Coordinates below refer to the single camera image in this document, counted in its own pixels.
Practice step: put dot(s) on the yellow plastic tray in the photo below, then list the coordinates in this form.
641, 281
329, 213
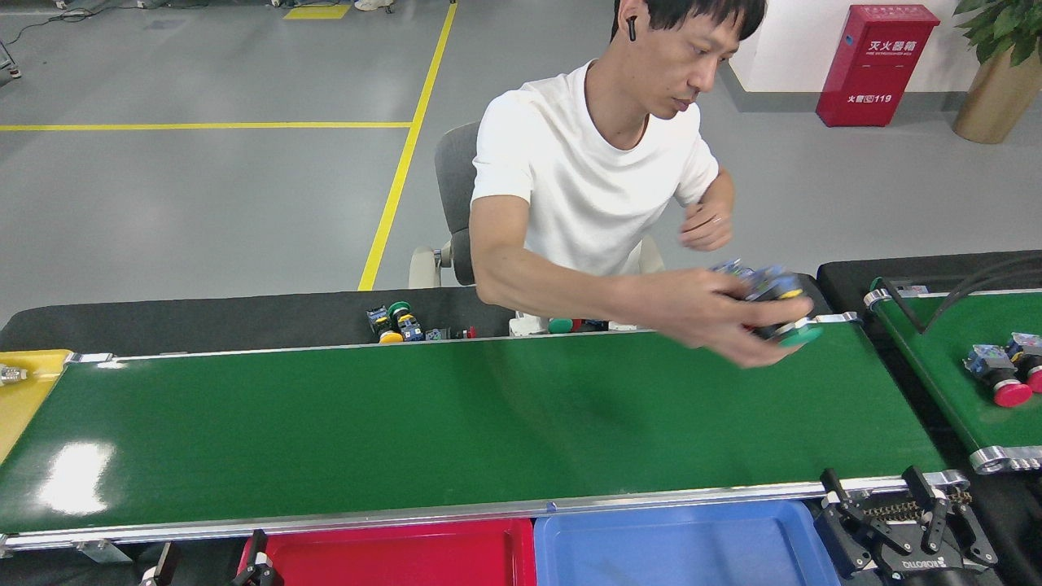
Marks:
24, 407

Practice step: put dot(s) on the grey office chair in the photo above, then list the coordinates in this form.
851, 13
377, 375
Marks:
456, 179

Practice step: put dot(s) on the red plastic bin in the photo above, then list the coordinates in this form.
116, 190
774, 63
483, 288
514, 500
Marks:
391, 561

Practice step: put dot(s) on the small blue contact block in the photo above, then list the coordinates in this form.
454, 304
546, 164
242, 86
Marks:
437, 334

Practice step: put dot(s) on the person's left forearm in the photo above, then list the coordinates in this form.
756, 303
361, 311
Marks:
720, 191

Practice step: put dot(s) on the metal trolley frame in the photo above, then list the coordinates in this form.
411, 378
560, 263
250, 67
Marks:
8, 65

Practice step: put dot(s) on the person's right forearm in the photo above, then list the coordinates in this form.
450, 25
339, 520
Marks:
570, 289

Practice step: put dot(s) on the person's left hand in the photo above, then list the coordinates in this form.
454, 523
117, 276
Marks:
707, 226

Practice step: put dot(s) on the green mushroom button switch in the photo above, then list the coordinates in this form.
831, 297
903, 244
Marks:
560, 325
800, 334
409, 327

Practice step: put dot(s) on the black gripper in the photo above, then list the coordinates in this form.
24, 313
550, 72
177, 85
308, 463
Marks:
924, 570

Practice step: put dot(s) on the red fire extinguisher box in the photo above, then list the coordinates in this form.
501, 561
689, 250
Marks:
875, 73

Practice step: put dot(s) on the green feeder conveyor belt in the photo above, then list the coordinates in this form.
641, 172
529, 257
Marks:
944, 358

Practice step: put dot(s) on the person's right hand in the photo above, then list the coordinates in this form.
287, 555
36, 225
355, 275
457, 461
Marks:
700, 309

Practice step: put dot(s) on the blue plastic bin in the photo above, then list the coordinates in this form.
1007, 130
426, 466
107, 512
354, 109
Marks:
676, 553

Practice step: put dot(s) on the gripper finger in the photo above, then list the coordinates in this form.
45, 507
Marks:
167, 557
259, 549

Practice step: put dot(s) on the white bulb silver base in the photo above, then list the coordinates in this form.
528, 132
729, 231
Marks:
12, 375

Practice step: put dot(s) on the red mushroom button switch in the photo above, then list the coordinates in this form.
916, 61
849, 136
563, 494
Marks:
1027, 350
1009, 392
466, 332

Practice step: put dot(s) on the gold plant pot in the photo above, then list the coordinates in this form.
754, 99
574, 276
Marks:
997, 102

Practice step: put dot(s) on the green potted plant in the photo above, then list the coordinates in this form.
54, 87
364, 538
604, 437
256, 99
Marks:
1005, 24

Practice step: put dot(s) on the long green conveyor belt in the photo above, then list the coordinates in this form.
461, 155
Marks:
407, 423

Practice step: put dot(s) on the person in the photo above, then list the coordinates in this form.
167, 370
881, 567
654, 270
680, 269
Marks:
586, 179

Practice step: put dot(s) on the white shoe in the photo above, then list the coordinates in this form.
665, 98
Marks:
373, 4

